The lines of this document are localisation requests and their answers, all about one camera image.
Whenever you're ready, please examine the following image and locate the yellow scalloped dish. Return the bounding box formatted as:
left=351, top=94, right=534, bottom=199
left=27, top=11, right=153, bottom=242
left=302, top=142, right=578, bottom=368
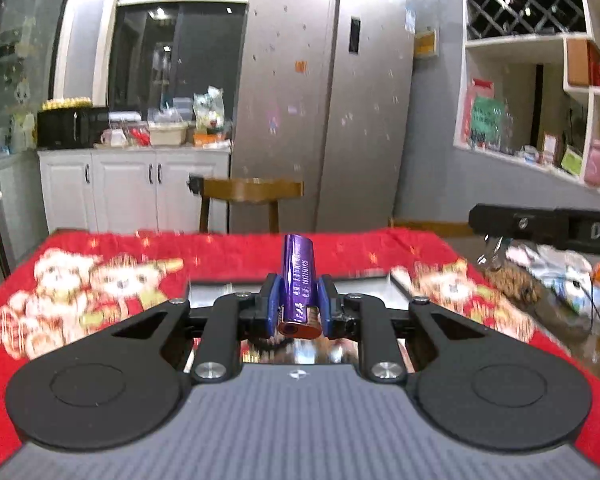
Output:
left=41, top=96, right=92, bottom=110

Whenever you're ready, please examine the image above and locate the brown cardboard box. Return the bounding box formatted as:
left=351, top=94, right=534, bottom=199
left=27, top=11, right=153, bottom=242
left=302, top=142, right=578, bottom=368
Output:
left=566, top=39, right=600, bottom=87

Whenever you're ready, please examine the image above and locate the black framed window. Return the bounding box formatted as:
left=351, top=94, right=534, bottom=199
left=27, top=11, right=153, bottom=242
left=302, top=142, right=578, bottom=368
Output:
left=109, top=2, right=249, bottom=129

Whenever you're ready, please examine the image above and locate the clear glass jar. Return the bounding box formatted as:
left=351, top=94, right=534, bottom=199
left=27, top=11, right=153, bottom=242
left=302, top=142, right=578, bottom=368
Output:
left=478, top=235, right=511, bottom=272

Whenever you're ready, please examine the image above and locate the silver refrigerator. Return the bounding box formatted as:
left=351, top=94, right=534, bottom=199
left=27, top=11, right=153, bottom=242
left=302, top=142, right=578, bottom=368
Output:
left=229, top=0, right=416, bottom=234

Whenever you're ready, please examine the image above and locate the white wall shelf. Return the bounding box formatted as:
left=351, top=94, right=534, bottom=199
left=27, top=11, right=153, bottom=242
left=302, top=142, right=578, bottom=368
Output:
left=452, top=0, right=600, bottom=202

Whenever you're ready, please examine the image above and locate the white cabinet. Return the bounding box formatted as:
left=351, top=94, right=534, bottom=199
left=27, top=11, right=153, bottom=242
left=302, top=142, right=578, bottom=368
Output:
left=37, top=147, right=231, bottom=234

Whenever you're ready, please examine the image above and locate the cream basin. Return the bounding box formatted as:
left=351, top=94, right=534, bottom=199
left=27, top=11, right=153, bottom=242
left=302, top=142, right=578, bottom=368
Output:
left=147, top=120, right=189, bottom=145

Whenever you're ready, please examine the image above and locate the clear plastic container stack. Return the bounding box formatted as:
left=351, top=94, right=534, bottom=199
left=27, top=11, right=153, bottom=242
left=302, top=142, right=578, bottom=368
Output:
left=167, top=97, right=193, bottom=124

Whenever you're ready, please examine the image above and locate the brown woven trivet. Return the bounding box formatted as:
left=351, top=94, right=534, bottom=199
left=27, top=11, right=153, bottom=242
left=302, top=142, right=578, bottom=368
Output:
left=484, top=259, right=536, bottom=307

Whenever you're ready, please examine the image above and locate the pink bottle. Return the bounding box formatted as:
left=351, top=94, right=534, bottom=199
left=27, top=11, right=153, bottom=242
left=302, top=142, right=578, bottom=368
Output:
left=583, top=139, right=600, bottom=187

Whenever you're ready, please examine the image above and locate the wooden chair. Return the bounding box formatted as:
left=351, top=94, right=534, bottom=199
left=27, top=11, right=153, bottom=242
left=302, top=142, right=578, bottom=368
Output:
left=189, top=176, right=305, bottom=234

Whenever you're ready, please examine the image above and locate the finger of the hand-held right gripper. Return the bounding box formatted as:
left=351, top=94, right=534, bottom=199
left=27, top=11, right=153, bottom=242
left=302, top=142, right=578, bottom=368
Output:
left=468, top=204, right=571, bottom=250

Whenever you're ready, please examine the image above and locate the printed plastic bag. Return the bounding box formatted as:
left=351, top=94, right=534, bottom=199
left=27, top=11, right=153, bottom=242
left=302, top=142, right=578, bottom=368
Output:
left=193, top=87, right=226, bottom=136

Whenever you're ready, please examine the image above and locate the yellow white wall box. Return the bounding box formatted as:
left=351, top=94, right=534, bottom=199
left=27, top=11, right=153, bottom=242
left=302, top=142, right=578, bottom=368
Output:
left=413, top=27, right=440, bottom=59

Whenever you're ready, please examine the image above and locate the black cardboard box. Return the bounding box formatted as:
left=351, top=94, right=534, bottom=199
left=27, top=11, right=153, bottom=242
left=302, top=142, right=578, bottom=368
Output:
left=182, top=272, right=415, bottom=366

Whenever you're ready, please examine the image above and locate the small photo frame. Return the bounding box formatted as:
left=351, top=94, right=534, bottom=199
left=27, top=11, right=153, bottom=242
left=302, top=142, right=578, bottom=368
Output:
left=542, top=132, right=561, bottom=166

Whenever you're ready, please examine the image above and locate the red bear printed blanket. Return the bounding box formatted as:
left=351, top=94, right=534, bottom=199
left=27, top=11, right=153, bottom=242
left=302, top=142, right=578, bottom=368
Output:
left=0, top=227, right=600, bottom=473

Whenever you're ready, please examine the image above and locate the white plastic wrapper pile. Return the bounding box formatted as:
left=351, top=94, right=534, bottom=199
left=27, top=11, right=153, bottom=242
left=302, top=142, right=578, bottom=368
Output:
left=508, top=245, right=600, bottom=312

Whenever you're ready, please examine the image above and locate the orange box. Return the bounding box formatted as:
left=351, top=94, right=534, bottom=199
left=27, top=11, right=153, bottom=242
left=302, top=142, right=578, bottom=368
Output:
left=192, top=132, right=231, bottom=150

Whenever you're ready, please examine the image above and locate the black microwave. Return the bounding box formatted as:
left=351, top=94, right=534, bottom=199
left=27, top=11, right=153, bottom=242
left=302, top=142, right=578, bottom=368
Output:
left=36, top=106, right=111, bottom=150

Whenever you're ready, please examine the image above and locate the glass sliding door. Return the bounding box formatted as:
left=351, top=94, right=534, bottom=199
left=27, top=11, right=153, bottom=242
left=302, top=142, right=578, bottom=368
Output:
left=0, top=0, right=76, bottom=266

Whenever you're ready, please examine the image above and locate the purple battery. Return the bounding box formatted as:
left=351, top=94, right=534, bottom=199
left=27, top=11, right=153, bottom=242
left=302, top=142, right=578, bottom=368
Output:
left=277, top=233, right=322, bottom=340

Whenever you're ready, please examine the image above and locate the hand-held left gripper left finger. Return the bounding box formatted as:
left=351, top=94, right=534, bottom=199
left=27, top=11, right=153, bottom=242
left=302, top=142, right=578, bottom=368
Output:
left=95, top=274, right=283, bottom=385

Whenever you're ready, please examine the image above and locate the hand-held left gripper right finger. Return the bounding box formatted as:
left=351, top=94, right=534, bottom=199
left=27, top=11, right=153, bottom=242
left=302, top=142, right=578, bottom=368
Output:
left=316, top=275, right=500, bottom=385

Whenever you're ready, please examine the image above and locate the green card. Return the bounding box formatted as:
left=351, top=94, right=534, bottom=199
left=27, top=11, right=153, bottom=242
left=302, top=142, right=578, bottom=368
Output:
left=560, top=145, right=583, bottom=176

